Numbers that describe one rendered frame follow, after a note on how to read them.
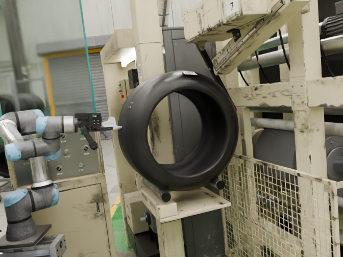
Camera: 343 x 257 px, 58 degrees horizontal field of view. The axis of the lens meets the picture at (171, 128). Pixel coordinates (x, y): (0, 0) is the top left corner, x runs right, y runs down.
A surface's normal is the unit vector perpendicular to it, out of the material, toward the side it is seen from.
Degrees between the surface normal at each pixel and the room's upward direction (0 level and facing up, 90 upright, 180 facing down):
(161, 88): 81
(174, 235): 90
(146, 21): 90
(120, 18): 90
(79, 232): 91
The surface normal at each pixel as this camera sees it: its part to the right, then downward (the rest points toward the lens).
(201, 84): 0.37, -0.11
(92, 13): -0.03, 0.11
